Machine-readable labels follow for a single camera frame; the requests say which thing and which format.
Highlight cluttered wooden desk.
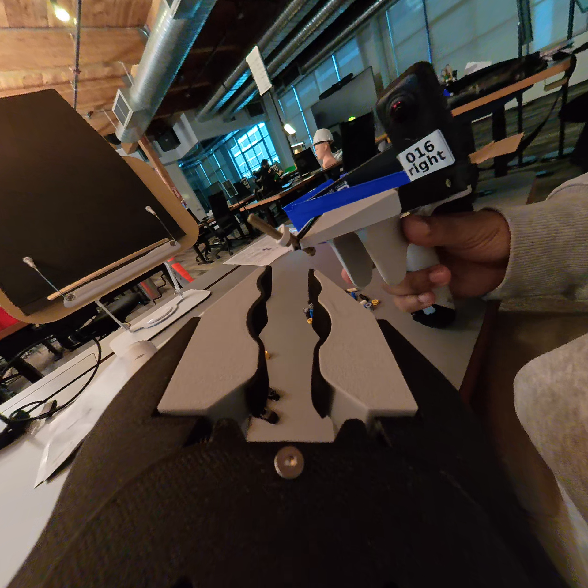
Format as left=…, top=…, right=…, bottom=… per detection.
left=441, top=57, right=578, bottom=178

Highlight heap of small lego pins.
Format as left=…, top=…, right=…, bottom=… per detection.
left=259, top=286, right=382, bottom=424

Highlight blue plastic bin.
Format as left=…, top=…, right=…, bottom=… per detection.
left=282, top=171, right=412, bottom=232

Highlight tan lego axle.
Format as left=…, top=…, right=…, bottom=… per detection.
left=247, top=215, right=317, bottom=257

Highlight person's brown trousers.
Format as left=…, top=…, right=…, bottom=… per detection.
left=459, top=299, right=579, bottom=588

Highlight person's right hand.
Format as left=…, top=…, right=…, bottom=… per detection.
left=383, top=208, right=511, bottom=314

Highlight hanging white paper sign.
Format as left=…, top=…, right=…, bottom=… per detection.
left=246, top=46, right=273, bottom=96

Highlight black cable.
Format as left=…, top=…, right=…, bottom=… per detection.
left=0, top=337, right=103, bottom=451

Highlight white instruction sheet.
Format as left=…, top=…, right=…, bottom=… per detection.
left=224, top=236, right=295, bottom=267

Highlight long wooden desk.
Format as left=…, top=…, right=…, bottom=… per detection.
left=239, top=171, right=343, bottom=226

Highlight black board document stand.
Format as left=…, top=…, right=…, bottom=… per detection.
left=0, top=88, right=212, bottom=332

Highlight large wall screen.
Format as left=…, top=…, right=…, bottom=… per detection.
left=311, top=66, right=378, bottom=130

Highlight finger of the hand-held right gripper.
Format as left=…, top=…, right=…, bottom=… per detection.
left=330, top=232, right=374, bottom=287
left=298, top=189, right=409, bottom=286

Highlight loose white paper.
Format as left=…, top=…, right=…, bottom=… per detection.
left=34, top=354, right=138, bottom=488

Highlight white cylinder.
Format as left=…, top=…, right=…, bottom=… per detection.
left=109, top=339, right=158, bottom=369

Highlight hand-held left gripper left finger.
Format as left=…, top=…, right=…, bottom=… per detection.
left=157, top=265, right=274, bottom=442

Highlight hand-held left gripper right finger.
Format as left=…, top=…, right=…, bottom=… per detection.
left=307, top=269, right=419, bottom=443

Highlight person's right forearm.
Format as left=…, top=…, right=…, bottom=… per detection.
left=487, top=172, right=588, bottom=302

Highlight metal air duct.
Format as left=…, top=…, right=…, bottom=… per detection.
left=114, top=0, right=217, bottom=144

